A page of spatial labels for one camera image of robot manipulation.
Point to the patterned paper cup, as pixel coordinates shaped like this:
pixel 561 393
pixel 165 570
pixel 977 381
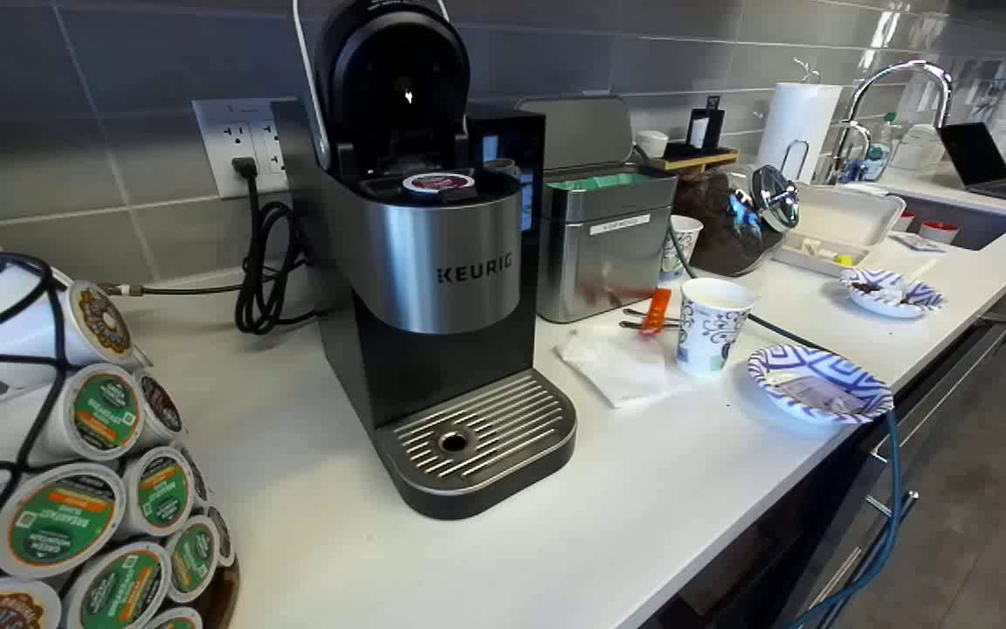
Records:
pixel 710 322
pixel 680 245

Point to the K-cup pod carousel rack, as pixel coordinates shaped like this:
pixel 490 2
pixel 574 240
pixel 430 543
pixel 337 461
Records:
pixel 101 512

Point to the Keurig coffee machine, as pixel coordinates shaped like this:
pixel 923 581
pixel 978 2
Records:
pixel 418 216

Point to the white paper napkin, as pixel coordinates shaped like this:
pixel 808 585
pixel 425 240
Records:
pixel 623 367

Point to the metal tin box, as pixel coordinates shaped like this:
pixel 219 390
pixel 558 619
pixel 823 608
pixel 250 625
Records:
pixel 603 217

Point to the wooden shelf organizer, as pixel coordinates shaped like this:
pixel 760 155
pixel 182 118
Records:
pixel 697 148

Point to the blue patterned paper plate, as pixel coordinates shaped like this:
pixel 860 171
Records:
pixel 820 386

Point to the white takeout foam container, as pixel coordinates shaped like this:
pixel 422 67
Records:
pixel 835 230

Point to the paper towel roll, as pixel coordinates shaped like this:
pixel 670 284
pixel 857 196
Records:
pixel 796 127

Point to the small blue paper plate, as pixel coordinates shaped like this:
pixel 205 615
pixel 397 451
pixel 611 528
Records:
pixel 887 295

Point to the black laptop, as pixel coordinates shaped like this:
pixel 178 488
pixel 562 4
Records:
pixel 977 157

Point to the orange handled utensil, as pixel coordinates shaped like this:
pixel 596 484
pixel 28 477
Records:
pixel 653 316

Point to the white wall power outlet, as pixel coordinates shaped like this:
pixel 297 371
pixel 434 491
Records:
pixel 242 127

